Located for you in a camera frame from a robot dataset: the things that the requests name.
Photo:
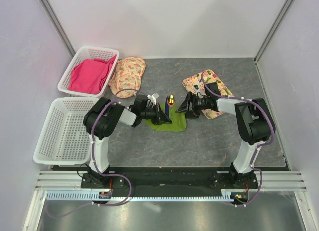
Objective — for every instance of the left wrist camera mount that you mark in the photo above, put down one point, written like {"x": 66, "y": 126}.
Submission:
{"x": 153, "y": 97}

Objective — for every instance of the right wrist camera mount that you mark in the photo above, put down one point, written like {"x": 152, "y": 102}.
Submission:
{"x": 197, "y": 89}

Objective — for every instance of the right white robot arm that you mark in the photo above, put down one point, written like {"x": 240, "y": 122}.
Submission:
{"x": 255, "y": 127}

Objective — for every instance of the white basket with pink cloth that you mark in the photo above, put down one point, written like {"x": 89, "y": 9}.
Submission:
{"x": 88, "y": 52}

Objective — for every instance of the empty white plastic basket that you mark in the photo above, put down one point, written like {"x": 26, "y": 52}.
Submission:
{"x": 63, "y": 139}

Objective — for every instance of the pink cloth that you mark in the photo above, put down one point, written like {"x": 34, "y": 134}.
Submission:
{"x": 90, "y": 75}

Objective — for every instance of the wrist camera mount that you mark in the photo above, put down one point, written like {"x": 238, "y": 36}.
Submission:
{"x": 153, "y": 97}
{"x": 197, "y": 89}

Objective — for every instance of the floral fabric pouch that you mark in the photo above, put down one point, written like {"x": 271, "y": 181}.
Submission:
{"x": 127, "y": 77}

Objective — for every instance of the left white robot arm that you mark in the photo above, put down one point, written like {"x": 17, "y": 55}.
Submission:
{"x": 102, "y": 119}

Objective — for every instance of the white slotted cable duct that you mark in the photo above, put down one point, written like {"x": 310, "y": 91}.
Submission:
{"x": 107, "y": 196}

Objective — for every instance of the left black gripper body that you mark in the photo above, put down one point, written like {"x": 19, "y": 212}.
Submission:
{"x": 150, "y": 114}

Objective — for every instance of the iridescent gold spoon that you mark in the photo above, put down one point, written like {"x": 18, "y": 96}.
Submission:
{"x": 170, "y": 103}

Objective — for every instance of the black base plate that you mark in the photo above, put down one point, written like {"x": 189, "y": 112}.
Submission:
{"x": 160, "y": 182}

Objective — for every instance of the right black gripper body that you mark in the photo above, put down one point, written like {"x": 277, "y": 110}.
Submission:
{"x": 198, "y": 104}

